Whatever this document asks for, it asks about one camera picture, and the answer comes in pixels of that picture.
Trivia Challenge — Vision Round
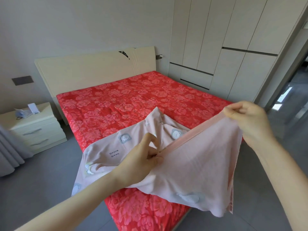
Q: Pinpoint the dark wall switch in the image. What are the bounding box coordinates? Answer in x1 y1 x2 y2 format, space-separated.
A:
12 75 34 86

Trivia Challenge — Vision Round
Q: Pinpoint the person's right hand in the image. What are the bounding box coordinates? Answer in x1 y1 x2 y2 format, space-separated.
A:
222 101 276 148

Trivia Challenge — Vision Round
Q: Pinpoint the pink bear print bedsheet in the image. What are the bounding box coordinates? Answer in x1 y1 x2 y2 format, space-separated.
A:
71 107 244 218

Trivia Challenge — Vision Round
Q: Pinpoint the white wardrobe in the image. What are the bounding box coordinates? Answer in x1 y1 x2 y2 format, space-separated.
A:
167 0 308 104

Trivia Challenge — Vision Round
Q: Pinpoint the cream nightstand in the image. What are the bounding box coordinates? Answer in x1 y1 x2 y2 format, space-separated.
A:
0 102 67 154

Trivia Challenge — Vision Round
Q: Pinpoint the red floral mattress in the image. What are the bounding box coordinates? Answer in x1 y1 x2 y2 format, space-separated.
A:
56 71 234 231

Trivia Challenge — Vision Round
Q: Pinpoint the person's left hand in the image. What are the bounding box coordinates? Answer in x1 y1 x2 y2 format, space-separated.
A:
115 132 165 189

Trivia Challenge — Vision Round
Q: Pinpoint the person's left forearm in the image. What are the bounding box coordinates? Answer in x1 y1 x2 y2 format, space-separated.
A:
17 171 128 231

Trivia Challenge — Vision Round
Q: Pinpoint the grey curtain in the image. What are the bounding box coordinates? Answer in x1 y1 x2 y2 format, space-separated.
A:
0 125 34 177

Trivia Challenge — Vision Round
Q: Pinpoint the person's right forearm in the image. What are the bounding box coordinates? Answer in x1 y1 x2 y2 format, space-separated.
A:
250 137 308 231

